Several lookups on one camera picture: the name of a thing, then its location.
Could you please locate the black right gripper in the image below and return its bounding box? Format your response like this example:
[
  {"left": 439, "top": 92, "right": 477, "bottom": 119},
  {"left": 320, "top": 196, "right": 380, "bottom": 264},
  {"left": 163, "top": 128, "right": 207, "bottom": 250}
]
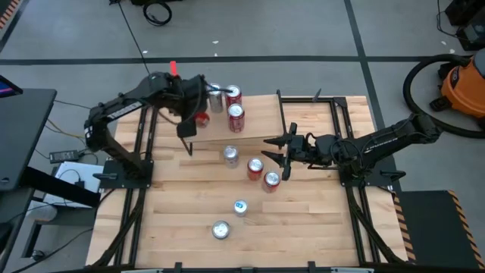
[{"left": 261, "top": 121, "right": 319, "bottom": 183}]

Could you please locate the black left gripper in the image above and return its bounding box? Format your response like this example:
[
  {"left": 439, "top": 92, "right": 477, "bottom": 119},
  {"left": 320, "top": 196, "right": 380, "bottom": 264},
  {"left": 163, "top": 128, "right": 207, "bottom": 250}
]
[{"left": 175, "top": 74, "right": 235, "bottom": 140}]

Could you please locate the red Coca-Cola Zero can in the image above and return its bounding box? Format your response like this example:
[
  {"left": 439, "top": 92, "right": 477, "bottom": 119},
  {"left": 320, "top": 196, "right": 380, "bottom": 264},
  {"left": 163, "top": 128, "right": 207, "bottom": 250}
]
[{"left": 194, "top": 111, "right": 211, "bottom": 129}]

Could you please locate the slim silver energy drink can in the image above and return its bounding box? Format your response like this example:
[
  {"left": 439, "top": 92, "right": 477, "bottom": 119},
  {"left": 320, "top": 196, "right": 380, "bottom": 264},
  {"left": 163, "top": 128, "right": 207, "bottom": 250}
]
[{"left": 207, "top": 82, "right": 225, "bottom": 114}]

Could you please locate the orange soda can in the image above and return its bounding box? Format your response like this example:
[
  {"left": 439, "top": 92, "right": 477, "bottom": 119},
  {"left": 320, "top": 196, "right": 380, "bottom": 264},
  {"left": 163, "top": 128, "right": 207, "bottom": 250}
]
[
  {"left": 246, "top": 157, "right": 264, "bottom": 182},
  {"left": 261, "top": 171, "right": 282, "bottom": 194}
]

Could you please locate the red soda can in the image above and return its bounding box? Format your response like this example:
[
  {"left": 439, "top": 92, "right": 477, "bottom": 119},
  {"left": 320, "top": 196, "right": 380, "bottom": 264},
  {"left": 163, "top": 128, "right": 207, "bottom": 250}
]
[
  {"left": 225, "top": 83, "right": 243, "bottom": 109},
  {"left": 227, "top": 102, "right": 246, "bottom": 133}
]

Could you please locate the blue silver Red Bull can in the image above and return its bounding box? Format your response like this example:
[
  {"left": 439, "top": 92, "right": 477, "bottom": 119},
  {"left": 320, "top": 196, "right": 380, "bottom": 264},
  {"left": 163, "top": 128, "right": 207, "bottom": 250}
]
[{"left": 232, "top": 199, "right": 249, "bottom": 218}]

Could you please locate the silver Diet Coke can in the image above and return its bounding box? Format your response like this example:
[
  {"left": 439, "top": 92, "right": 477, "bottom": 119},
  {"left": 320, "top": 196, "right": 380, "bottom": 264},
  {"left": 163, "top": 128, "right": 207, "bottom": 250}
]
[{"left": 211, "top": 220, "right": 231, "bottom": 240}]

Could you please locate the wooden shelf with black legs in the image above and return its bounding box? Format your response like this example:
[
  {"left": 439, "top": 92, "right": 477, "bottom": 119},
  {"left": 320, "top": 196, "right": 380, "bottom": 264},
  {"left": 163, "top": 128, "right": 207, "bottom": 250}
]
[{"left": 180, "top": 89, "right": 287, "bottom": 157}]

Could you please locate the silver beverage can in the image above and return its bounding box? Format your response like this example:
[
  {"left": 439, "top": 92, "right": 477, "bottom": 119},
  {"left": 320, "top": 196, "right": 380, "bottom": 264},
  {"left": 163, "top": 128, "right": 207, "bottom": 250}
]
[{"left": 222, "top": 145, "right": 240, "bottom": 170}]

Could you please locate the orange shop vacuum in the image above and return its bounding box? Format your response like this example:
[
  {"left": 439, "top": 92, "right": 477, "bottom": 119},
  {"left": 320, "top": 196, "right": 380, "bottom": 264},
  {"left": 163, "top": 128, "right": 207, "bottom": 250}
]
[
  {"left": 430, "top": 48, "right": 485, "bottom": 130},
  {"left": 402, "top": 53, "right": 485, "bottom": 140}
]

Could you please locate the black power adapter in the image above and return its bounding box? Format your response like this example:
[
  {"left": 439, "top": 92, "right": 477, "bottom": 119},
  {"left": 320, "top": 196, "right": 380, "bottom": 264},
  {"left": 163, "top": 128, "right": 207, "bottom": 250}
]
[{"left": 48, "top": 149, "right": 80, "bottom": 165}]

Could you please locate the white box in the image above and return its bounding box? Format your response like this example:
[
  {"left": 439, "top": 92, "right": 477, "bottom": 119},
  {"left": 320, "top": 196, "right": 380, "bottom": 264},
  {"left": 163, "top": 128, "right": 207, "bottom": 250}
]
[{"left": 43, "top": 161, "right": 104, "bottom": 209}]

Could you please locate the black hazard-striped floor mat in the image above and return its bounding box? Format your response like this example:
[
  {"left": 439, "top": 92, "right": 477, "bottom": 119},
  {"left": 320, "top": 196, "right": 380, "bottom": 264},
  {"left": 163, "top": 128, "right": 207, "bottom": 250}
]
[
  {"left": 393, "top": 189, "right": 485, "bottom": 271},
  {"left": 0, "top": 0, "right": 22, "bottom": 30}
]

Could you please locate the black desk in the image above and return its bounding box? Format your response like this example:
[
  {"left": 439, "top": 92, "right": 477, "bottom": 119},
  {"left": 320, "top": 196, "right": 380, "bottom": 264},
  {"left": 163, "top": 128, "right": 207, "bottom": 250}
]
[{"left": 0, "top": 89, "right": 58, "bottom": 193}]

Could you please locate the computer monitor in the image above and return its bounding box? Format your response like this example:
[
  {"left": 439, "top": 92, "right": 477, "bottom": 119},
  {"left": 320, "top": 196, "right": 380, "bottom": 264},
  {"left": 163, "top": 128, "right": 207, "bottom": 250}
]
[{"left": 0, "top": 74, "right": 23, "bottom": 99}]

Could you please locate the black equipment case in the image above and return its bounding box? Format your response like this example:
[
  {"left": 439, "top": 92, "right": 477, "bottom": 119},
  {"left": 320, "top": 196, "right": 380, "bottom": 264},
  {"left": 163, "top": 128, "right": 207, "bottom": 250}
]
[{"left": 437, "top": 0, "right": 485, "bottom": 52}]

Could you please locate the black aluminium table frame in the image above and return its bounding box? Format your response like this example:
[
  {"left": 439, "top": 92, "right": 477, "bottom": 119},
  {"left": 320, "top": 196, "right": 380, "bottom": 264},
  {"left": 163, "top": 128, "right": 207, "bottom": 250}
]
[{"left": 90, "top": 86, "right": 410, "bottom": 273}]

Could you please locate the long black floor cable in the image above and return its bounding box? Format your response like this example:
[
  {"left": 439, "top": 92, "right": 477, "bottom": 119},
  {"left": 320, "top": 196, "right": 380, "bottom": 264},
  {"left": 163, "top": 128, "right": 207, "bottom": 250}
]
[{"left": 115, "top": 0, "right": 152, "bottom": 75}]

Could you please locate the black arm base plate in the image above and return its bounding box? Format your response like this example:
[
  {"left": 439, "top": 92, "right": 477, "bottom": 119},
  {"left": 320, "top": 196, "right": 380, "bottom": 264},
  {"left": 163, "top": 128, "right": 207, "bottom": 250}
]
[
  {"left": 339, "top": 157, "right": 406, "bottom": 187},
  {"left": 93, "top": 158, "right": 155, "bottom": 190}
]

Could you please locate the black cable bundle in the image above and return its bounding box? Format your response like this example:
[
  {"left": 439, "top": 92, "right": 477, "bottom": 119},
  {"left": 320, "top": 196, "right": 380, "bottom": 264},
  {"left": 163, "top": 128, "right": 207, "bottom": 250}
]
[
  {"left": 346, "top": 186, "right": 403, "bottom": 265},
  {"left": 92, "top": 188, "right": 147, "bottom": 266}
]

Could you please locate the coiled black cable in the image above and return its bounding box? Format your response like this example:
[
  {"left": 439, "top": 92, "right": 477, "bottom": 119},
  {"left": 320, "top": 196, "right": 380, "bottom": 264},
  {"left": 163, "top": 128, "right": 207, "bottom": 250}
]
[{"left": 142, "top": 1, "right": 174, "bottom": 27}]

